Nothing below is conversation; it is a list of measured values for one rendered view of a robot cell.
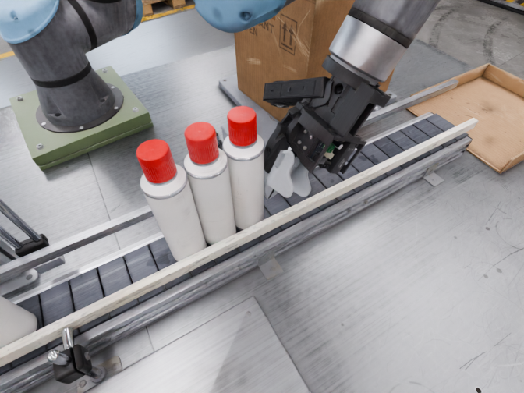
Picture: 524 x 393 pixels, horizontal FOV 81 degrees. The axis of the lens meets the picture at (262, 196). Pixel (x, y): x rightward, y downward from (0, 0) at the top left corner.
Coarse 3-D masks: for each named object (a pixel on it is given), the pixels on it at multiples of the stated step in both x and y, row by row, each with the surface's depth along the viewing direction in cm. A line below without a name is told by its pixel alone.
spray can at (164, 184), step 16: (144, 144) 31; (160, 144) 31; (144, 160) 30; (160, 160) 30; (144, 176) 33; (160, 176) 31; (176, 176) 33; (144, 192) 33; (160, 192) 32; (176, 192) 33; (160, 208) 34; (176, 208) 35; (192, 208) 37; (160, 224) 37; (176, 224) 37; (192, 224) 39; (176, 240) 39; (192, 240) 41; (176, 256) 43
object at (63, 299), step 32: (416, 128) 65; (448, 128) 65; (384, 160) 59; (416, 160) 59; (352, 192) 54; (288, 224) 49; (128, 256) 46; (160, 256) 46; (224, 256) 46; (64, 288) 43; (96, 288) 43; (160, 288) 43; (96, 320) 40; (32, 352) 38
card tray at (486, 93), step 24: (480, 72) 84; (504, 72) 81; (456, 96) 80; (480, 96) 80; (504, 96) 80; (456, 120) 74; (480, 120) 74; (504, 120) 74; (480, 144) 68; (504, 144) 68; (504, 168) 62
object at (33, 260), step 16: (416, 96) 58; (432, 96) 59; (384, 112) 55; (144, 208) 41; (112, 224) 40; (128, 224) 41; (64, 240) 38; (80, 240) 38; (96, 240) 40; (32, 256) 37; (48, 256) 37; (0, 272) 35; (16, 272) 36
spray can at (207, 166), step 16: (192, 128) 33; (208, 128) 33; (192, 144) 32; (208, 144) 32; (192, 160) 34; (208, 160) 34; (224, 160) 35; (192, 176) 35; (208, 176) 34; (224, 176) 36; (192, 192) 38; (208, 192) 36; (224, 192) 38; (208, 208) 39; (224, 208) 40; (208, 224) 42; (224, 224) 42; (208, 240) 46
